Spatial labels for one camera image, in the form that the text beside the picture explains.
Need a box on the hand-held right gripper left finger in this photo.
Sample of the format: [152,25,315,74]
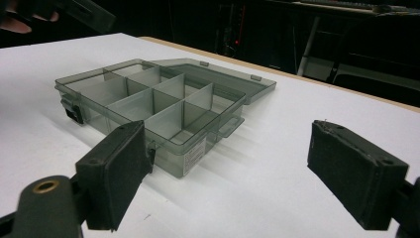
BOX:
[74,119,155,232]

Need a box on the black folding chair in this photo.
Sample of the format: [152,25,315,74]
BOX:
[331,16,420,108]

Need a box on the clear grey compartment box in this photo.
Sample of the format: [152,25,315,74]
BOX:
[53,58,277,179]

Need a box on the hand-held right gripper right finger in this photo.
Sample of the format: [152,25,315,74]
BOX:
[306,119,411,232]

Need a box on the white-legged desk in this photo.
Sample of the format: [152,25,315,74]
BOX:
[263,0,420,79]

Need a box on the black equipment with red light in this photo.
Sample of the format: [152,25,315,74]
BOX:
[216,3,248,58]

